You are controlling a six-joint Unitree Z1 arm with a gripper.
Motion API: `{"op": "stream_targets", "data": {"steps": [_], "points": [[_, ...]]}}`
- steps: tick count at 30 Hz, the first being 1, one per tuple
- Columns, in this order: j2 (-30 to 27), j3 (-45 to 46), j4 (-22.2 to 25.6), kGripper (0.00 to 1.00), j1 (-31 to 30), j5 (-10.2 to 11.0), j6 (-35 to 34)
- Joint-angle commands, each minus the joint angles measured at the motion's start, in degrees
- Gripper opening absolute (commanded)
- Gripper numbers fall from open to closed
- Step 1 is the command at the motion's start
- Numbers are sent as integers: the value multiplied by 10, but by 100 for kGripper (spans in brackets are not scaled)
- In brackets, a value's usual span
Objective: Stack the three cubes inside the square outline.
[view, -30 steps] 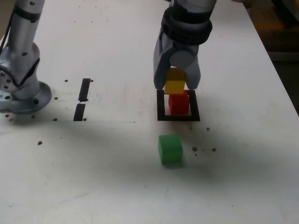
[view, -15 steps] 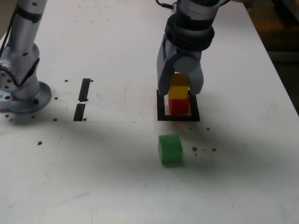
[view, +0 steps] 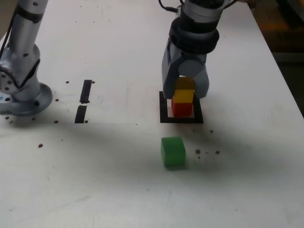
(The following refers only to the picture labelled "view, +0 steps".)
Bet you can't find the black tape strip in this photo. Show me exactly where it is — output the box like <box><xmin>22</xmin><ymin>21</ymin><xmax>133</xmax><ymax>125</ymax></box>
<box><xmin>74</xmin><ymin>79</ymin><xmax>93</xmax><ymax>124</ymax></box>

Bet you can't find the person's hand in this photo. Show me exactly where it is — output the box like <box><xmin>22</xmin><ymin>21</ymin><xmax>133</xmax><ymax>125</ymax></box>
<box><xmin>237</xmin><ymin>0</ymin><xmax>257</xmax><ymax>9</ymax></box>

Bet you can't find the black tape square outline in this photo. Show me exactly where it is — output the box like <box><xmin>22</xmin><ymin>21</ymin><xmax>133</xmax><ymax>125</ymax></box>
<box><xmin>159</xmin><ymin>91</ymin><xmax>204</xmax><ymax>124</ymax></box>

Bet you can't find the green cube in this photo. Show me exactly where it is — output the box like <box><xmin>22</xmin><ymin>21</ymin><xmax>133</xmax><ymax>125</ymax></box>
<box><xmin>161</xmin><ymin>136</ymin><xmax>186</xmax><ymax>168</ymax></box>

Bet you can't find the red cube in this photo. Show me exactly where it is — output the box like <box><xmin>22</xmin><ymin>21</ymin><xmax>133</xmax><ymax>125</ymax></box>
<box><xmin>171</xmin><ymin>98</ymin><xmax>193</xmax><ymax>118</ymax></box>

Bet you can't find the yellow cube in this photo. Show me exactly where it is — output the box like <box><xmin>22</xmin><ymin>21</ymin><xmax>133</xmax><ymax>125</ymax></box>
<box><xmin>172</xmin><ymin>77</ymin><xmax>196</xmax><ymax>105</ymax></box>

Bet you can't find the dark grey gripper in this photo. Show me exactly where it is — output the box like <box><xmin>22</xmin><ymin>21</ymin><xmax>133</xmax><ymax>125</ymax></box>
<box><xmin>161</xmin><ymin>38</ymin><xmax>210</xmax><ymax>100</ymax></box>

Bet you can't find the dark wooden furniture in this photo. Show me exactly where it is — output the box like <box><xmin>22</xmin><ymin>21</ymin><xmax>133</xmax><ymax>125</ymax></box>
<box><xmin>251</xmin><ymin>0</ymin><xmax>304</xmax><ymax>63</ymax></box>

